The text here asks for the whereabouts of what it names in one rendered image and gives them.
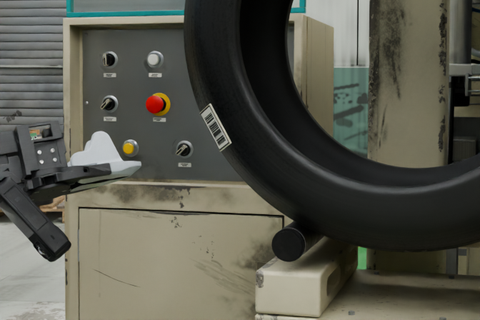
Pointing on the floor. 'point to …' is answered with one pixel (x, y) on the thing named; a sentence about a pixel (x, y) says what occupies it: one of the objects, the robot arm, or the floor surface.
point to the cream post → (408, 80)
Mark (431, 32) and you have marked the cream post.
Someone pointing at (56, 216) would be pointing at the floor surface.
